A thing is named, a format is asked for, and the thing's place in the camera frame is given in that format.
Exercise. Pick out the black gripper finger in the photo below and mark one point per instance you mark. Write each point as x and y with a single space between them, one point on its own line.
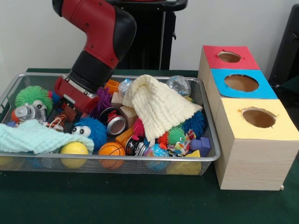
56 112
69 128

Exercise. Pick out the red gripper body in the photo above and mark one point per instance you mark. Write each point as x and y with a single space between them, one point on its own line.
74 95

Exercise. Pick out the orange striped tiger plush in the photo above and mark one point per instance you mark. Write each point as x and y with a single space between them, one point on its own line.
70 114

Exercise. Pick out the cream waffle cloth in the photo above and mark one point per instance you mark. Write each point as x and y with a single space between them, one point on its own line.
158 105

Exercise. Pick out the multicoloured spiky caterpillar toy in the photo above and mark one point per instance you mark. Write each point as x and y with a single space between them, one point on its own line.
176 135

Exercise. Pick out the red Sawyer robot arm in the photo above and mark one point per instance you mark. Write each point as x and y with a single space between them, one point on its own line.
105 28

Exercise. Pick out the shallow silver mesh bin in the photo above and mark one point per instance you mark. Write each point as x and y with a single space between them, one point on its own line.
144 168

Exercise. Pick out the wooden box with three holes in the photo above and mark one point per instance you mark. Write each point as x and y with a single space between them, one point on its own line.
254 163

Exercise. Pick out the yellow ball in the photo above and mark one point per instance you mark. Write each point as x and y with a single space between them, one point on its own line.
74 149

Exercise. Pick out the plain blue spiky ball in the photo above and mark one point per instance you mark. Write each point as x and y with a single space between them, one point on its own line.
93 133

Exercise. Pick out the green spiky ball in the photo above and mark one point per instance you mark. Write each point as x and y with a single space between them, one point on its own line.
30 95

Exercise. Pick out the light blue waffle cloth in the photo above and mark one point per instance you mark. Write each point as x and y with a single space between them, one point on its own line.
35 140

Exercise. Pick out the orange plastic block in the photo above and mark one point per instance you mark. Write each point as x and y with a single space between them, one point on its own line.
112 85

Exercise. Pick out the orange toy basketball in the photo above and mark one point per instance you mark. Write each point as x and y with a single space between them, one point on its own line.
111 150

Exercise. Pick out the dark green tablecloth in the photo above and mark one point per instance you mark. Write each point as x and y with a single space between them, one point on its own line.
290 85
116 200

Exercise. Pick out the globe print ball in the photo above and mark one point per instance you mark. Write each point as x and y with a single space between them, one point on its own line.
155 151

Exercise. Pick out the blue spiky ball with eyes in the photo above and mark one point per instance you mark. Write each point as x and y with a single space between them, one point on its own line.
196 121

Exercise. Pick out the black upright panel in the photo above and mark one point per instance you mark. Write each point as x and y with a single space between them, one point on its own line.
287 46

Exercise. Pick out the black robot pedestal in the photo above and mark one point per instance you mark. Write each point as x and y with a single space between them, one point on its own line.
151 35

